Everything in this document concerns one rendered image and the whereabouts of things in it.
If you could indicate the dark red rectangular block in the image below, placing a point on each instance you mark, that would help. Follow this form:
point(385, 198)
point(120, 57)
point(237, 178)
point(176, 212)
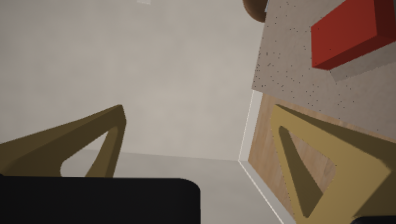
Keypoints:
point(351, 30)

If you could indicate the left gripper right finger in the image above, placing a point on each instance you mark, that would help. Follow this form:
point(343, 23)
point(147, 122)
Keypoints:
point(365, 179)

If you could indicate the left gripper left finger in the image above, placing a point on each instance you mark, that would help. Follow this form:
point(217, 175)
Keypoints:
point(42, 153)

